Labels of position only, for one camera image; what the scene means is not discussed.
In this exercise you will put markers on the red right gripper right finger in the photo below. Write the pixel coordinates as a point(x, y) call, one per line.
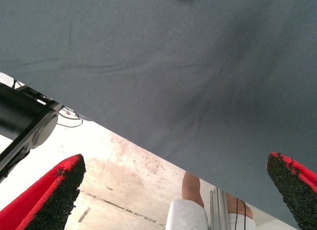
point(294, 190)

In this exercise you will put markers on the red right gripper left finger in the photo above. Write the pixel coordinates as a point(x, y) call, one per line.
point(37, 205)

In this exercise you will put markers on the long aluminium profile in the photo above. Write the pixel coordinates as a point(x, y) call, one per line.
point(219, 210)

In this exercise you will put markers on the person in white shorts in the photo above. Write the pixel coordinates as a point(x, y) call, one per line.
point(190, 188)

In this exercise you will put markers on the dark grey table cloth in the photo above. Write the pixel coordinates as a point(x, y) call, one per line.
point(158, 66)

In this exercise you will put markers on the black frame with cylinder joint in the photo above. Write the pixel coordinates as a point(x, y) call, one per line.
point(15, 113)

